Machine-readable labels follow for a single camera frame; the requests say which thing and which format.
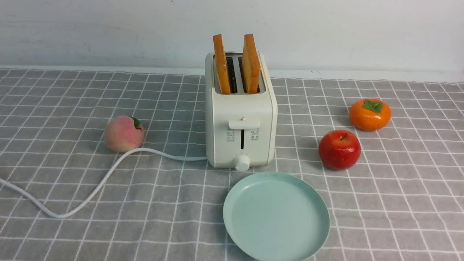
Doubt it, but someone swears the white power cable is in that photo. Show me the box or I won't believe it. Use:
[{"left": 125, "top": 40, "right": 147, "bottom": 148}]
[{"left": 0, "top": 148, "right": 208, "bottom": 219}]

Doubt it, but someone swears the pink peach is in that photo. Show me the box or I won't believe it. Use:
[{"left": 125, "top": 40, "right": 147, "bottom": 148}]
[{"left": 104, "top": 115, "right": 145, "bottom": 153}]

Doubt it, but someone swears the orange persimmon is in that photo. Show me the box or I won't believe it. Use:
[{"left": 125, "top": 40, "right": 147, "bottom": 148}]
[{"left": 349, "top": 99, "right": 392, "bottom": 132}]

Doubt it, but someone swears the light green plate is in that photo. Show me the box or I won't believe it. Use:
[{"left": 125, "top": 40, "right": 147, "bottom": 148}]
[{"left": 223, "top": 171, "right": 330, "bottom": 261}]

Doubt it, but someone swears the toast slice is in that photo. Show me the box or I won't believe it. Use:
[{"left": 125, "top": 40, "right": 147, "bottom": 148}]
[
  {"left": 213, "top": 34, "right": 231, "bottom": 94},
  {"left": 242, "top": 34, "right": 261, "bottom": 94}
]

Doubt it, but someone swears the grey checked tablecloth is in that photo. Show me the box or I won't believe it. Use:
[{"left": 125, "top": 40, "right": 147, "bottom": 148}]
[{"left": 0, "top": 69, "right": 464, "bottom": 261}]

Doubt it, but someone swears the white two-slot toaster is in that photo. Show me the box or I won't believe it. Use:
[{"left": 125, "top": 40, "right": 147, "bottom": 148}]
[{"left": 204, "top": 52, "right": 278, "bottom": 171}]

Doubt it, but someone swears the red apple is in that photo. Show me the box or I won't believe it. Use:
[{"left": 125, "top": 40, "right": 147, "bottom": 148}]
[{"left": 318, "top": 129, "right": 361, "bottom": 171}]

